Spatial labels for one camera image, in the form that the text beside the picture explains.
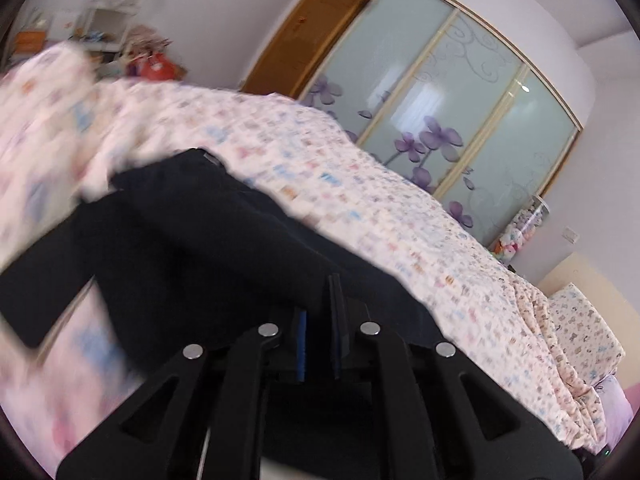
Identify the printed pillow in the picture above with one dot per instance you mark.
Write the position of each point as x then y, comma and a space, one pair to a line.
582, 327

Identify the black pants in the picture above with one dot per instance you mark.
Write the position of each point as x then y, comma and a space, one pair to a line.
200, 240

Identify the glass door wardrobe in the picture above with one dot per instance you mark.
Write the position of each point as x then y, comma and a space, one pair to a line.
450, 85

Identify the pile of toys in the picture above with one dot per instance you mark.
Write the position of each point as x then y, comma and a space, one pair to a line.
152, 57

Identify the cream headboard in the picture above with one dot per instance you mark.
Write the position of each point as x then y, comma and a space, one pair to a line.
607, 285

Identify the white shelf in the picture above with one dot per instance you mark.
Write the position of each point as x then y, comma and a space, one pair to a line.
115, 5

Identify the purple cloth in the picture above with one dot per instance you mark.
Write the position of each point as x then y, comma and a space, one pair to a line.
615, 405

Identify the printed bed sheet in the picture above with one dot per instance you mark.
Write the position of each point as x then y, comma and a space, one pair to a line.
360, 190

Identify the clear jar of plush toys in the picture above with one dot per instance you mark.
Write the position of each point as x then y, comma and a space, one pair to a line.
522, 230

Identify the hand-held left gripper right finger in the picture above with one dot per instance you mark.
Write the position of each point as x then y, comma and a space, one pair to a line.
335, 330

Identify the wooden door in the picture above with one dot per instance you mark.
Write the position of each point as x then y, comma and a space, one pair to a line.
305, 40

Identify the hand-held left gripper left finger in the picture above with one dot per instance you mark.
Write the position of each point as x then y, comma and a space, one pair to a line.
300, 347

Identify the wall socket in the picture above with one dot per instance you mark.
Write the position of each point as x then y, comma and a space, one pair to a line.
571, 234

